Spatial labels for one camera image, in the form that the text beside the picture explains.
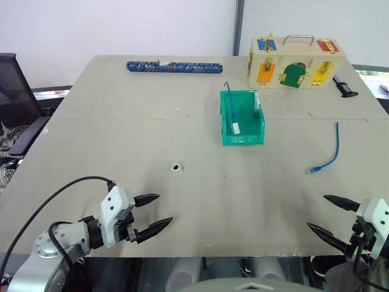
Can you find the black office chair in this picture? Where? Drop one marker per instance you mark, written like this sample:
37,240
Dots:
15,91

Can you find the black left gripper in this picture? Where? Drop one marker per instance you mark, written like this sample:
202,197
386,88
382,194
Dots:
125,227

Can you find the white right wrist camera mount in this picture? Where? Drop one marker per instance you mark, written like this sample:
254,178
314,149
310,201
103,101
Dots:
377,219

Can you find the dark grey rounded shape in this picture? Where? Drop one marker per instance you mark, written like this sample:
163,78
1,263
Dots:
342,275

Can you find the small white cube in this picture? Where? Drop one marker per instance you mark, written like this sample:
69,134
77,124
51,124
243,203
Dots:
177,169

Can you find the grey curved panel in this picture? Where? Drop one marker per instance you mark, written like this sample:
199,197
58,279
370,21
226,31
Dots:
249,286

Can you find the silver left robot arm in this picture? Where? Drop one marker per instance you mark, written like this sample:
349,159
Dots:
45,247

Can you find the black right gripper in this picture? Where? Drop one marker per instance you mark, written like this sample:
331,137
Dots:
363,236

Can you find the blue patterned rolled scroll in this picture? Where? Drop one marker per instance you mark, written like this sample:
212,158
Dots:
173,67

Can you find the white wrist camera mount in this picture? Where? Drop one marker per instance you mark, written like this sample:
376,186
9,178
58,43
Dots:
114,203
377,219

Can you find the green plastic bin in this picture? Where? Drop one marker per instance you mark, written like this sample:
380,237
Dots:
243,138

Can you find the grey side desk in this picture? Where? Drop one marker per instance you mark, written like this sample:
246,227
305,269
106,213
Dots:
375,88

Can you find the wooden latch lock box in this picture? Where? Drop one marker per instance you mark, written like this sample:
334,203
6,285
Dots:
288,65

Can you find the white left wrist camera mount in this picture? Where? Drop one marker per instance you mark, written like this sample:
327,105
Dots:
114,203

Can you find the patterned cloth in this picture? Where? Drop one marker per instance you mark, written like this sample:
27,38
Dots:
6,140

